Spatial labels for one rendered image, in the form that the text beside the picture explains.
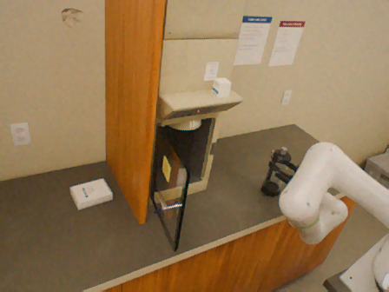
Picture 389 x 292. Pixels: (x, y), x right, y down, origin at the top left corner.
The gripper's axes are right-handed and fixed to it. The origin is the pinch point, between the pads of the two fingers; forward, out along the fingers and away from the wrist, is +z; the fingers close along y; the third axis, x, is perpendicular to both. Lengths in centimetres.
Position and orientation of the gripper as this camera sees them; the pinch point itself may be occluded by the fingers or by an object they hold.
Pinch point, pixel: (280, 163)
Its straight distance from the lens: 168.3
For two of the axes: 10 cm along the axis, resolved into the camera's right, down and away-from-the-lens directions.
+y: -8.6, 1.6, -4.8
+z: -4.9, -5.4, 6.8
